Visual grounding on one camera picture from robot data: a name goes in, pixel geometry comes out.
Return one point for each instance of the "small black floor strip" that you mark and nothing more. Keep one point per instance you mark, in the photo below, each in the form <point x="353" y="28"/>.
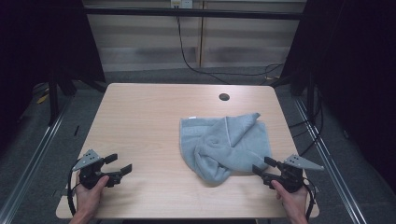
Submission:
<point x="77" y="130"/>

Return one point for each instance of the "grey-blue towel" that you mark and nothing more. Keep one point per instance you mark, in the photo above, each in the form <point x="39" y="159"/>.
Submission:
<point x="230" y="146"/>

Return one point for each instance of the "black stand post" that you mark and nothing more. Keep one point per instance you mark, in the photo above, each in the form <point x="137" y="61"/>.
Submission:
<point x="53" y="99"/>
<point x="310" y="99"/>

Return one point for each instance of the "dark curtain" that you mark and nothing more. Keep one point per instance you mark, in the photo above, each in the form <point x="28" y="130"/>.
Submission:
<point x="40" y="46"/>
<point x="355" y="62"/>

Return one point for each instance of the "person's left hand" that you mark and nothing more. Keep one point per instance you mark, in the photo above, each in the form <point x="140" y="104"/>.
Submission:
<point x="88" y="197"/>

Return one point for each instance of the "person's right hand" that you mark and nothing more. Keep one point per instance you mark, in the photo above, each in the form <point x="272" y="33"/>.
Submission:
<point x="292" y="200"/>

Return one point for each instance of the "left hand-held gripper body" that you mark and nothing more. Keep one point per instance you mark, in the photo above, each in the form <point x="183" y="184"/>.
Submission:
<point x="90" y="178"/>

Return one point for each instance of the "metal floor rail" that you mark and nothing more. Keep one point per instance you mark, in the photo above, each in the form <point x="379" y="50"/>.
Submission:
<point x="330" y="168"/>
<point x="34" y="158"/>

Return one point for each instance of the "grey tape piece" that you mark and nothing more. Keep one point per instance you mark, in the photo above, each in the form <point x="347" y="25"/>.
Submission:
<point x="59" y="193"/>
<point x="315" y="189"/>

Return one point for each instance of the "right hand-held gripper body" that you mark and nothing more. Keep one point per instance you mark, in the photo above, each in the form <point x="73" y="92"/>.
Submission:
<point x="292" y="179"/>

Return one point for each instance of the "black horizontal frame bar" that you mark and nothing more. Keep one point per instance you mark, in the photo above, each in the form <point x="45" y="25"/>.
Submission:
<point x="193" y="13"/>

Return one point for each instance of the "white wall outlet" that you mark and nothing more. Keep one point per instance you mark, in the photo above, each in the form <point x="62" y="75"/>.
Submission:
<point x="181" y="3"/>

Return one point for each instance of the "round black table grommet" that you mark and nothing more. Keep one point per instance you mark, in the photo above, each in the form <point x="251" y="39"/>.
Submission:
<point x="224" y="96"/>

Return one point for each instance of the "yellow floor object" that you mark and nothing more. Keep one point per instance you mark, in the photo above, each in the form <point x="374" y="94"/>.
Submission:
<point x="42" y="99"/>

